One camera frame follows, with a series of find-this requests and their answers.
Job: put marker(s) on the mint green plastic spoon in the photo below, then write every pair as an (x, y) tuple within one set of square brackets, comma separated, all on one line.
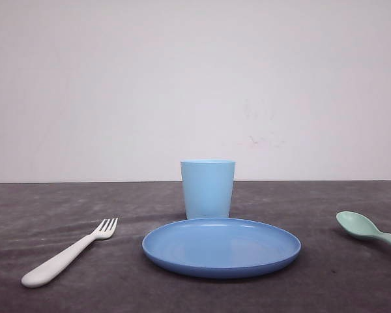
[(361, 227)]

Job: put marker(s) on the white plastic fork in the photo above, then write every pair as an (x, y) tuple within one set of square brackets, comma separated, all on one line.
[(51, 268)]

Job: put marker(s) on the light blue plastic cup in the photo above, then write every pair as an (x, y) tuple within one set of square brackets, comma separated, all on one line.
[(207, 187)]

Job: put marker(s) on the blue plastic plate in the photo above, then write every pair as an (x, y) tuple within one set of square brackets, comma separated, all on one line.
[(221, 248)]

